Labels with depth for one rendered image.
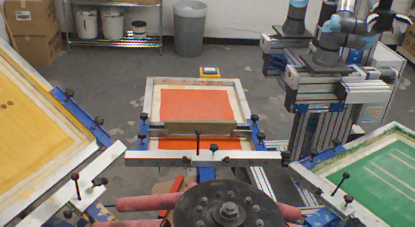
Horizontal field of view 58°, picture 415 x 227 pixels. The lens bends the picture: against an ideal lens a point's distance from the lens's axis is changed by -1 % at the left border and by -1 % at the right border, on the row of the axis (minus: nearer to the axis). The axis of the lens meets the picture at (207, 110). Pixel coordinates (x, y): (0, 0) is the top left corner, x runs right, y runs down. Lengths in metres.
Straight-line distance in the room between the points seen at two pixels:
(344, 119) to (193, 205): 1.74
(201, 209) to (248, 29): 4.75
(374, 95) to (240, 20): 3.62
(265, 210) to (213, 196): 0.15
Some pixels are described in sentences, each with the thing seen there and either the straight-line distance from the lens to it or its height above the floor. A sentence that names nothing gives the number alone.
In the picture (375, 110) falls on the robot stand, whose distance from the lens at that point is 2.66.
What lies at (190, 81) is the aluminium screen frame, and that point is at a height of 0.98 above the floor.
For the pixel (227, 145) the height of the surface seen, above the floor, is 0.95.
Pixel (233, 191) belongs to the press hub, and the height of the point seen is 1.31.
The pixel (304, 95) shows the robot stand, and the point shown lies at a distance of 2.17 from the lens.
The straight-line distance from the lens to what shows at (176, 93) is 2.29.
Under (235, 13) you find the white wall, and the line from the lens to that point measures 5.54.
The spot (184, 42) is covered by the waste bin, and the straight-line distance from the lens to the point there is 5.08.
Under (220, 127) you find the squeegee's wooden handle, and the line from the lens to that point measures 1.87.
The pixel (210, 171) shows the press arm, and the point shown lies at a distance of 1.59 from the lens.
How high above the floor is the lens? 2.07
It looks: 31 degrees down
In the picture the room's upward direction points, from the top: 5 degrees clockwise
